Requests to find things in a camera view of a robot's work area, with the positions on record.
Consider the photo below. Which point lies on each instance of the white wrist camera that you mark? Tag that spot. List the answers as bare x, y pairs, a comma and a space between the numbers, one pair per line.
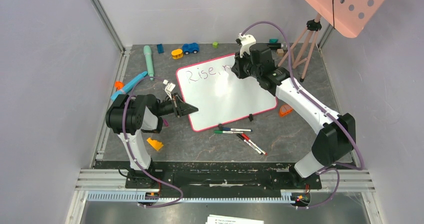
246, 41
169, 87

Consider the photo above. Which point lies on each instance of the blue whiteboard marker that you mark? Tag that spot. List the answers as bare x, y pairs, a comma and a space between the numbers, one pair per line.
235, 129

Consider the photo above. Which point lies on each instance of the teal green toy microphone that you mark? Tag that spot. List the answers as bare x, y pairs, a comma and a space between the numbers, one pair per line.
147, 51

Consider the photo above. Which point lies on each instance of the black whiteboard marker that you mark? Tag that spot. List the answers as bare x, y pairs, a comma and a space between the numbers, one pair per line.
248, 143

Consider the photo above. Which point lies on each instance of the white printed paper sheet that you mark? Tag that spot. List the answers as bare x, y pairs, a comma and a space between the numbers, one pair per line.
218, 219

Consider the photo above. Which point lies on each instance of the yellow oval toy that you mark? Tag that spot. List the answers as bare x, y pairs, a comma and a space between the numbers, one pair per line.
177, 53

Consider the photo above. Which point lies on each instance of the blue toy car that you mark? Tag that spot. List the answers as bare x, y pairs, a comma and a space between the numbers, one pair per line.
190, 48

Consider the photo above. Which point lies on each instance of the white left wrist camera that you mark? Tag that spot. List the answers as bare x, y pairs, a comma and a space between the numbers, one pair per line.
169, 87

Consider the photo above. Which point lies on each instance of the white comb cable duct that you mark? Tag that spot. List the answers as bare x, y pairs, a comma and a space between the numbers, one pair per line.
142, 197

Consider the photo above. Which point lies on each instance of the teal block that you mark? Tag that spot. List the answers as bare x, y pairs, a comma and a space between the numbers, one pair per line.
273, 40

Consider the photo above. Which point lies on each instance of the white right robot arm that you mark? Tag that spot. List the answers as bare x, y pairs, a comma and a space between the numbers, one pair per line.
334, 132

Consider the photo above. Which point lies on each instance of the blue toy marker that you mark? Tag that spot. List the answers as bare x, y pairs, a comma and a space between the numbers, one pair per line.
129, 86

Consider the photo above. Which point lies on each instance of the black cylinder flashlight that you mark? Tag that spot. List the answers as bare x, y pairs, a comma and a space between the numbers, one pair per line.
277, 45

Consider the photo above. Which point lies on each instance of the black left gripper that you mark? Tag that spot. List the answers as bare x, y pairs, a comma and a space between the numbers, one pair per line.
180, 108

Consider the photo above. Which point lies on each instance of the pink framed whiteboard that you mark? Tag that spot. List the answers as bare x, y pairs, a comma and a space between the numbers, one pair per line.
219, 95

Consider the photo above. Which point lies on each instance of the pink perforated music stand tray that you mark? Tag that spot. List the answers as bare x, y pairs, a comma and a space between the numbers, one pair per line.
348, 17

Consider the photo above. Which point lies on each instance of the pink tripod stand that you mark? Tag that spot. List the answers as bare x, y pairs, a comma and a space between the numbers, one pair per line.
304, 55

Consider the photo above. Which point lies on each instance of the wooden cube block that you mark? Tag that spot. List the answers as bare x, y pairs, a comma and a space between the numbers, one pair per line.
280, 52

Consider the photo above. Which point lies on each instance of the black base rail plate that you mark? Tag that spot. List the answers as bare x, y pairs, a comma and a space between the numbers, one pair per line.
224, 180

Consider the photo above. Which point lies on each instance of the orange wedge block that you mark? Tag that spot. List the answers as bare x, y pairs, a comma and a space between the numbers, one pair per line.
157, 145

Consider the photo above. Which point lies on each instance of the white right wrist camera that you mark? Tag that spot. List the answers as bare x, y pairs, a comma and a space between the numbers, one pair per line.
246, 41

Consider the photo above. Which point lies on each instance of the dark blue block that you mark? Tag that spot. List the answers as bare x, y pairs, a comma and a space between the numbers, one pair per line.
160, 48

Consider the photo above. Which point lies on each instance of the orange small toy piece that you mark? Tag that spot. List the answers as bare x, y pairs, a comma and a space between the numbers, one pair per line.
119, 85

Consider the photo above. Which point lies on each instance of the green whiteboard marker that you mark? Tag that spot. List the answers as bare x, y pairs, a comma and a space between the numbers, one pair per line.
227, 132

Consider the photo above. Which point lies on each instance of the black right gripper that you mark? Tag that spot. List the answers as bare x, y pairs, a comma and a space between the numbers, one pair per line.
239, 66

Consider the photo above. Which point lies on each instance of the orange semicircle toy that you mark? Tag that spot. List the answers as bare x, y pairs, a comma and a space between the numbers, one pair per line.
284, 110

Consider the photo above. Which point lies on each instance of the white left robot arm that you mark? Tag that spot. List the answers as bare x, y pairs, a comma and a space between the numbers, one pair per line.
131, 116

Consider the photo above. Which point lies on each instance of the red whiteboard marker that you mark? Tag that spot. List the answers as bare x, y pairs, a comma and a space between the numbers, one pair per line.
256, 146

